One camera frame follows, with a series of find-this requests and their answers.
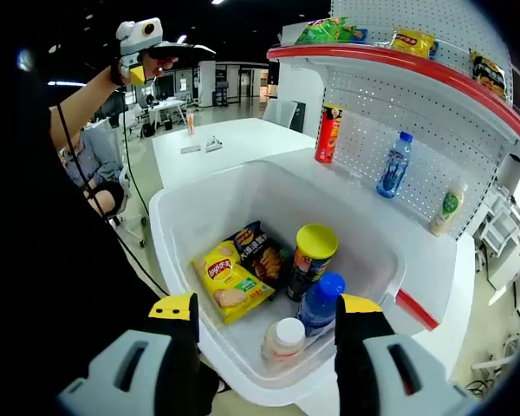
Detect white shopping basket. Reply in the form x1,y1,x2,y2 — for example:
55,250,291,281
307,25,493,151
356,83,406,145
148,159,406,407

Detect white office desk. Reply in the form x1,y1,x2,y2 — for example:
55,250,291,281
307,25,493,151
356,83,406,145
476,166,520,304

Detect white swivel chair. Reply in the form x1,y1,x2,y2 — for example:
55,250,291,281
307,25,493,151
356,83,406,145
107,164,151,249

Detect red chip can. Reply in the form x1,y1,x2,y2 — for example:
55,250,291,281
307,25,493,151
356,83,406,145
314,103,344,165

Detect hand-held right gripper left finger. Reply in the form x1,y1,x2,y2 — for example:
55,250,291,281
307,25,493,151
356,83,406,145
56,292,200,416

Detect green chip bag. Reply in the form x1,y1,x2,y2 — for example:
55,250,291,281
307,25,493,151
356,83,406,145
295,16,346,44
324,22,359,44

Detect dark chip can yellow lid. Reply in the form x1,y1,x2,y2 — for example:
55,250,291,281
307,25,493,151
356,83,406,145
285,223,340,303

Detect grey office chair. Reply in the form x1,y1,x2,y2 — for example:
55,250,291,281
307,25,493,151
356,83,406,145
262,99,299,129

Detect blue drink bottle blue cap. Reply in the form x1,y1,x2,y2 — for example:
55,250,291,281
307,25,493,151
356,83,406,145
296,271,347,338

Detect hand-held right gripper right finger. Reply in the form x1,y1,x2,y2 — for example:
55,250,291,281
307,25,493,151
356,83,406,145
334,293,476,416

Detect black blue chip bag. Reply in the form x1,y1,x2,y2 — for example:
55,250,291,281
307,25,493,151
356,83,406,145
232,220,292,300

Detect pink milk bottle white cap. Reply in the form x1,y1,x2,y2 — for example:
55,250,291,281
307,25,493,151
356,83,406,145
261,317,308,369

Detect clear water bottle blue cap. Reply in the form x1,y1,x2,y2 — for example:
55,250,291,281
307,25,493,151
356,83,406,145
375,131,414,199

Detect black floor cables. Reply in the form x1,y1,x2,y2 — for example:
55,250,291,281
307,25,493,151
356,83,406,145
465,376,497,398

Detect person in black shirt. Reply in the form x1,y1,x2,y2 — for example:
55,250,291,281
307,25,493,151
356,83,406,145
0,25,220,416

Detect white snack and drink counter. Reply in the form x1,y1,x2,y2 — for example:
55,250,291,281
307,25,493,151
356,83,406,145
266,0,520,343

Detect cream drink bottle green label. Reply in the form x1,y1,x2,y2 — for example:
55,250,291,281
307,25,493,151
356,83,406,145
428,184,468,238

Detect person's left hand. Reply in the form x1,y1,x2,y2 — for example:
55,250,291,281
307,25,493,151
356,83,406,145
138,52,180,80

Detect black yellow chip bag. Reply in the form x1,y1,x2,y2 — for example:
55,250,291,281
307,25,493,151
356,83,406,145
468,48,510,103

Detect white table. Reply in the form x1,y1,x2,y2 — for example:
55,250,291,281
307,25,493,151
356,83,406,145
151,117,478,416

